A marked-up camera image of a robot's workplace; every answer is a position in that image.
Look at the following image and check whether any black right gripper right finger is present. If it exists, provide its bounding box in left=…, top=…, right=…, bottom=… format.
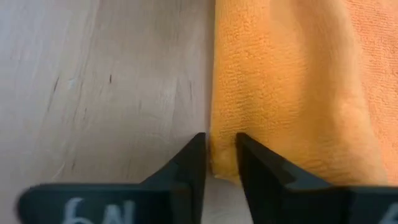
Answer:
left=235, top=133, right=398, bottom=224

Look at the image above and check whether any orange microfiber towel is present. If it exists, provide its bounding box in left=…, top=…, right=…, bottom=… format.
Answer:
left=210, top=0, right=398, bottom=187

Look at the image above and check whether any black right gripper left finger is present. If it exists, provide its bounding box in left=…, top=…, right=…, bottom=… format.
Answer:
left=17, top=133, right=207, bottom=224

